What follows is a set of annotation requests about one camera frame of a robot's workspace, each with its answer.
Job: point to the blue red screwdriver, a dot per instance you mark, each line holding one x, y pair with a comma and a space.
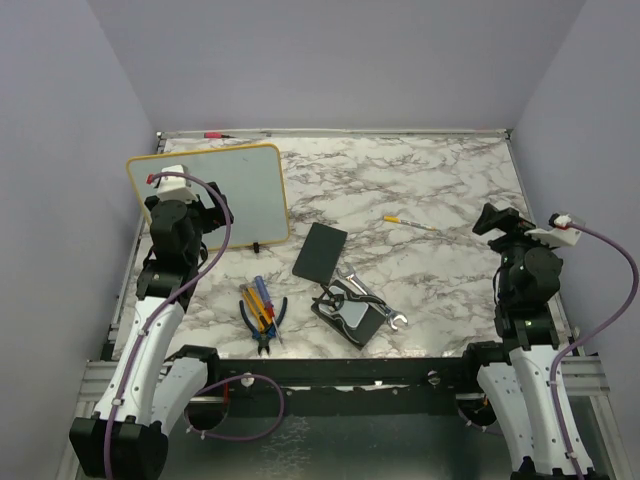
268, 305

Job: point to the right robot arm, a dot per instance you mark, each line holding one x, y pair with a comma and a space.
521, 374

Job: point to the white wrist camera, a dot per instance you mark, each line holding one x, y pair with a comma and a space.
560, 234
173, 187

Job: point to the yellow framed whiteboard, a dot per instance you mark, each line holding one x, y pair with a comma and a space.
250, 176

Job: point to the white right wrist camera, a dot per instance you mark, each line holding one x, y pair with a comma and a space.
560, 234

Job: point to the black front mounting rail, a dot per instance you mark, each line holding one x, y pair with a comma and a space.
338, 387

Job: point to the blue handled pliers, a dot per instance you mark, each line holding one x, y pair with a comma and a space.
263, 341

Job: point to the black flat box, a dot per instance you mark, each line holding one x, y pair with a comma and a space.
319, 255

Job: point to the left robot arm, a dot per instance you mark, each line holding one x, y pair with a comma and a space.
127, 434

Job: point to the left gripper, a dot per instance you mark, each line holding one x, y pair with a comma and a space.
214, 216

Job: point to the red black marker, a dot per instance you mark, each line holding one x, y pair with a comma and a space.
217, 135

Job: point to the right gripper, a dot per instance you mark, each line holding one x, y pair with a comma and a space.
508, 219

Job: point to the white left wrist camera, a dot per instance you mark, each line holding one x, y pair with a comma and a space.
173, 187

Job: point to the silver combination wrench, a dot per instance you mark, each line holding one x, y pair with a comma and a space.
392, 316

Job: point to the black grey wire stripper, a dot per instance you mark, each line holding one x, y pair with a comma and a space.
341, 305

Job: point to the yellow utility knife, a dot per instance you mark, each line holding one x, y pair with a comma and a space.
252, 305

